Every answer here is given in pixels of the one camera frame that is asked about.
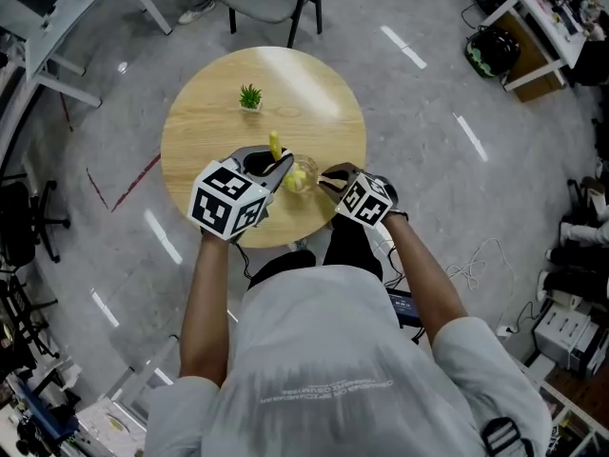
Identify white printer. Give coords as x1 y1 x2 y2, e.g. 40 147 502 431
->
532 300 609 378

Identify yellow brush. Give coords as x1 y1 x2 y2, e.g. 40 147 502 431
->
267 130 308 193

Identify person's white t-shirt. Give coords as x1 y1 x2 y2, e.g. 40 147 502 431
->
144 264 553 457

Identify black office chair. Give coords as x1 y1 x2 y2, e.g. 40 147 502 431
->
0 172 72 267

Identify white cable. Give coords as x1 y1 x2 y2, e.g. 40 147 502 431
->
445 237 517 293

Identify person's left forearm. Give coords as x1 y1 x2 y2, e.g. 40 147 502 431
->
178 232 235 386

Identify black and green backpack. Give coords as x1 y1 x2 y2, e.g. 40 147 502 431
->
464 25 522 80

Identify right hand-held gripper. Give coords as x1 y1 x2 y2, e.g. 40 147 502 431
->
316 161 399 229

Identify long white desk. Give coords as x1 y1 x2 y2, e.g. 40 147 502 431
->
0 0 173 109

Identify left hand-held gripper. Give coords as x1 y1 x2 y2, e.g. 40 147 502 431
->
188 144 296 246

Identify clear glass cup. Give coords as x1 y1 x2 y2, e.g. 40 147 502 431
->
282 154 321 198

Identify person's black trousers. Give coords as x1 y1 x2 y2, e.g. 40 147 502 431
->
246 211 384 288

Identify person's right forearm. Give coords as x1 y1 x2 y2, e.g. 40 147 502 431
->
382 210 470 349

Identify black cable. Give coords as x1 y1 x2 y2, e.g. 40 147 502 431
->
233 242 259 280

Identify black strap buckle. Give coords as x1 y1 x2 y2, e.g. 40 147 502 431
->
480 415 536 457

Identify small green potted plant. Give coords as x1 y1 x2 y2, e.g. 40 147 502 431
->
238 83 265 113

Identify brown cabinet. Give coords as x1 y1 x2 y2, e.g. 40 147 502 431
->
494 14 568 104

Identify white desk with clutter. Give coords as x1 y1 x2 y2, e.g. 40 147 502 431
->
479 0 590 92

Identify black device with screen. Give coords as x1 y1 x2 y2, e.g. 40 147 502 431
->
385 287 423 330

